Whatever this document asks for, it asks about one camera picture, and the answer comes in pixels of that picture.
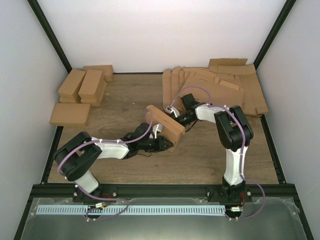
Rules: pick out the flat folded cardboard box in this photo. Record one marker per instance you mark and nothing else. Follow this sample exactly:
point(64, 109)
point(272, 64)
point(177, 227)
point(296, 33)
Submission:
point(70, 114)

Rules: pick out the folded cardboard box middle stack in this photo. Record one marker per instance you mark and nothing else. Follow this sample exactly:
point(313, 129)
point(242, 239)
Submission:
point(92, 88)

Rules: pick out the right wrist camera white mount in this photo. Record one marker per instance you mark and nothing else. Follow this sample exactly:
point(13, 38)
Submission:
point(172, 112)

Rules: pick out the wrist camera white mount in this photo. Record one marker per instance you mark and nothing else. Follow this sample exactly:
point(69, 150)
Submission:
point(172, 112)
point(156, 130)

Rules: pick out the folded cardboard box stack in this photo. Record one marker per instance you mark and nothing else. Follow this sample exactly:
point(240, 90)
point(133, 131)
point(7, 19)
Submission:
point(92, 88)
point(69, 90)

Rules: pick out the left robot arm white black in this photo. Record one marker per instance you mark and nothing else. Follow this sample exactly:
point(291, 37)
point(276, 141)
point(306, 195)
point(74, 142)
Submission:
point(75, 158)

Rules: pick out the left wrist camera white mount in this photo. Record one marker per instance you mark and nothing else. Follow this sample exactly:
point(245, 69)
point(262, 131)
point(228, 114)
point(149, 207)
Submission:
point(156, 130)

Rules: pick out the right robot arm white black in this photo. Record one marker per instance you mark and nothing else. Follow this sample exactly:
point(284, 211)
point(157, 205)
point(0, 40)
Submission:
point(235, 134)

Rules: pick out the folded cardboard box left stack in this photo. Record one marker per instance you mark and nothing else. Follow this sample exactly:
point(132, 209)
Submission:
point(69, 90)

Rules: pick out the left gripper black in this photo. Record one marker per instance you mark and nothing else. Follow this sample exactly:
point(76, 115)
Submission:
point(161, 142)

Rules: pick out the black aluminium frame rail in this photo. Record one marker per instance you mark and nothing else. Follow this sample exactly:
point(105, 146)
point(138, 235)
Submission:
point(211, 192)

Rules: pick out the stack of flat cardboard blanks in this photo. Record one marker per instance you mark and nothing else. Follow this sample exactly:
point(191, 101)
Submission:
point(225, 81)

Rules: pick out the light blue slotted cable duct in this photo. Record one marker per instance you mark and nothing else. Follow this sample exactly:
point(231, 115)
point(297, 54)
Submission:
point(134, 210)

